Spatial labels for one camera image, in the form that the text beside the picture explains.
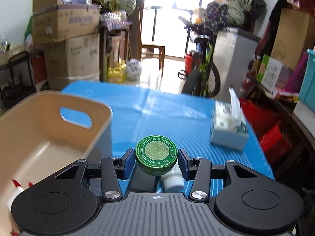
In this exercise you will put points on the red bags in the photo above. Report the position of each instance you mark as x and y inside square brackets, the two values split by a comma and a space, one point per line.
[265, 127]

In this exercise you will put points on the beige bin with clutter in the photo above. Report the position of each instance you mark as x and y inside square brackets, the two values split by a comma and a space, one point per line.
[9, 54]

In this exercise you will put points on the wooden chair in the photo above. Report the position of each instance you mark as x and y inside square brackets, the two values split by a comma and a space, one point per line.
[150, 48]

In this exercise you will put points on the red and white appliance box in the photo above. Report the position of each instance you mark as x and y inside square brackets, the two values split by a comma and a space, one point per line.
[39, 73]

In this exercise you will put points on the cluttered wooden table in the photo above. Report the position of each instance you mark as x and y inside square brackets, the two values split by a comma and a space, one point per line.
[115, 36]

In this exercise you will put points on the green and black bicycle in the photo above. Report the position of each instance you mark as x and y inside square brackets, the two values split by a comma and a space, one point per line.
[204, 61]

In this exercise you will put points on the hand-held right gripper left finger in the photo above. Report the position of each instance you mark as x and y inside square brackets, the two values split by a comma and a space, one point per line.
[127, 167]

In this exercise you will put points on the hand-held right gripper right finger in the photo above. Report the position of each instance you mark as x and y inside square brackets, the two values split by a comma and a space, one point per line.
[183, 167]

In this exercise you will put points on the plastic-wrapped cardboard box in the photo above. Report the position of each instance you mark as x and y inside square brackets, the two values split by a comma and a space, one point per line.
[73, 83]

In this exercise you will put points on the blue silicone mat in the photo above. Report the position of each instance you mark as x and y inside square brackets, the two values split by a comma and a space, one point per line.
[160, 118]

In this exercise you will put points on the white plastic tube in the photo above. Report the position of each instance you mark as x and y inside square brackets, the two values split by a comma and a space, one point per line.
[172, 180]

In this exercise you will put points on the pile of clothes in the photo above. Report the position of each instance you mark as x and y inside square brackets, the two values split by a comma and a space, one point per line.
[221, 7]

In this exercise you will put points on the green and white box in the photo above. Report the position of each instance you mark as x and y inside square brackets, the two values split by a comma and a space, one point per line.
[267, 75]

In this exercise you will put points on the printed cardboard box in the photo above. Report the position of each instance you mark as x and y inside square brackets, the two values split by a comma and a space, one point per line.
[78, 59]

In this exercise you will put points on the beige plastic bin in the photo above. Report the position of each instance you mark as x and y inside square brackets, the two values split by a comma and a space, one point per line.
[37, 147]

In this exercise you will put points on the white chest freezer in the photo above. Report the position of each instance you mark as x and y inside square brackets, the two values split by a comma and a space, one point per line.
[233, 54]

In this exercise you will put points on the black shelf rack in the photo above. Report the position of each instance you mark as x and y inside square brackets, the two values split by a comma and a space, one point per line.
[17, 83]

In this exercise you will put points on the dark wooden side table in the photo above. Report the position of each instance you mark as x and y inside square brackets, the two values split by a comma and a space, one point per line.
[295, 137]

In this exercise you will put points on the white plastic bag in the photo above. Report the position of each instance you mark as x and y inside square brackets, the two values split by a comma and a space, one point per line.
[134, 69]

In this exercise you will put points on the open cardboard box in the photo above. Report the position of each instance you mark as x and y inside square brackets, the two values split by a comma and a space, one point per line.
[64, 19]

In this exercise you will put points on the green ointment tin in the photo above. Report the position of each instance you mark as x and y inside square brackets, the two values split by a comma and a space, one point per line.
[156, 152]

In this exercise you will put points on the patterned tissue pack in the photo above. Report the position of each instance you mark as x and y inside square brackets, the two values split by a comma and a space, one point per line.
[228, 127]

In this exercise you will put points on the teal plastic box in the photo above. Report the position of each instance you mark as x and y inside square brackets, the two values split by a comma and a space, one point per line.
[307, 78]

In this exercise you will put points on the yellow plastic jug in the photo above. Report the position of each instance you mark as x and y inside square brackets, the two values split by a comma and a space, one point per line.
[123, 70]
[115, 76]

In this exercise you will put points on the plain cardboard box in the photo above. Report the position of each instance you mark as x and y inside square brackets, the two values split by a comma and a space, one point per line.
[290, 34]

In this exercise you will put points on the black rectangular object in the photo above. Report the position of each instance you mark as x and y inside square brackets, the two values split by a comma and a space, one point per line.
[142, 183]

